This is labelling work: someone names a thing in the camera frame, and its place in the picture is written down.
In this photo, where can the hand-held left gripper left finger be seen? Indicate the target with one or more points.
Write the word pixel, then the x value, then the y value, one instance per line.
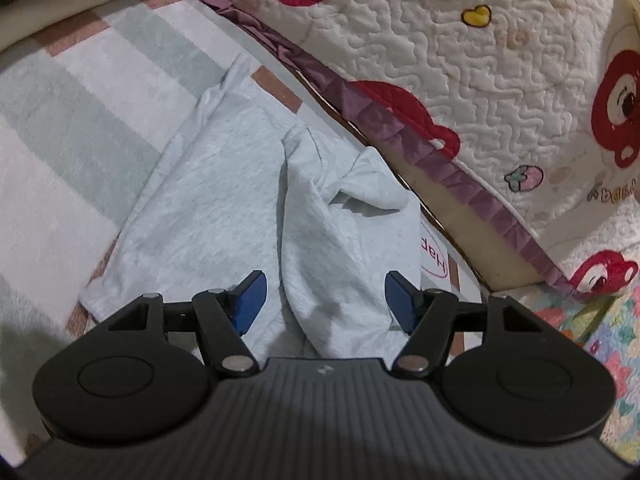
pixel 252 295

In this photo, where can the pastel floral cloth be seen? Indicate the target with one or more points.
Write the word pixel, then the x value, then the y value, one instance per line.
pixel 615 350

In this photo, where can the beige padded bed edge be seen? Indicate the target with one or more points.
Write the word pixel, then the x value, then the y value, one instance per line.
pixel 465 225

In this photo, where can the white quilt with red bears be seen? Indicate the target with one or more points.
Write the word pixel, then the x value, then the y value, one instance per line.
pixel 500 85

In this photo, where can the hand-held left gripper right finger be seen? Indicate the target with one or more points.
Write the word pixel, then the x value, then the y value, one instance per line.
pixel 400 300

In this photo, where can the checked pastel blanket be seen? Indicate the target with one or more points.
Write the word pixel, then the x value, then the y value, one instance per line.
pixel 75 110

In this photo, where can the light grey t-shirt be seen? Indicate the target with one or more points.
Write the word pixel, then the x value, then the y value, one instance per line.
pixel 210 185

